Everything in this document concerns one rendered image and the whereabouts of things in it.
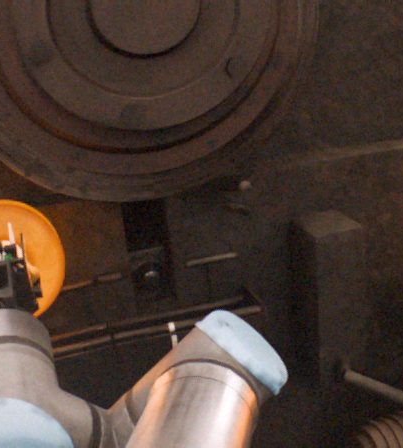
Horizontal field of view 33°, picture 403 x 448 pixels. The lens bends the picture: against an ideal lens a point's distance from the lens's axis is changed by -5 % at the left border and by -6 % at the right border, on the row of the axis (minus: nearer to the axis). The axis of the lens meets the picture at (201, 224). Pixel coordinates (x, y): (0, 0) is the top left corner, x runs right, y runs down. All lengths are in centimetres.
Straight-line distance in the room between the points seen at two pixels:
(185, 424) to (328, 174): 62
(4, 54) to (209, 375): 42
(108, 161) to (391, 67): 50
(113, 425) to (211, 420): 18
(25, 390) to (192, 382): 15
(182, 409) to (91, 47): 40
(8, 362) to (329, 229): 49
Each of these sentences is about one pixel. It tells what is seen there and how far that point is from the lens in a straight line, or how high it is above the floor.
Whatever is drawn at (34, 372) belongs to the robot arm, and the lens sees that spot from 61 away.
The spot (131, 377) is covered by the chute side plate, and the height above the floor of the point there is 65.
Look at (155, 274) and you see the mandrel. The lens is 99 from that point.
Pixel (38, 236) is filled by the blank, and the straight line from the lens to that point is 86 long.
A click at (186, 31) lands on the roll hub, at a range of 73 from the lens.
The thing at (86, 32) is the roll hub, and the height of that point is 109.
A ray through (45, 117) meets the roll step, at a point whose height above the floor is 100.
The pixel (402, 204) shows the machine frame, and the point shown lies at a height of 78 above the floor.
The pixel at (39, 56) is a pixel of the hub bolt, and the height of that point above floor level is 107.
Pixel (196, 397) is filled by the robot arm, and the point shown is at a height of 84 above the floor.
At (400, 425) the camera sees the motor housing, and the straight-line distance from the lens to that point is 98.
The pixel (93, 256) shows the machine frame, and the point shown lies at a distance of 95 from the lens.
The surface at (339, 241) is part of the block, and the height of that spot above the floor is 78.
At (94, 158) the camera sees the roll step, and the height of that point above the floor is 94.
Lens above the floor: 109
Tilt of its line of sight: 17 degrees down
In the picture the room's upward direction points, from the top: 6 degrees counter-clockwise
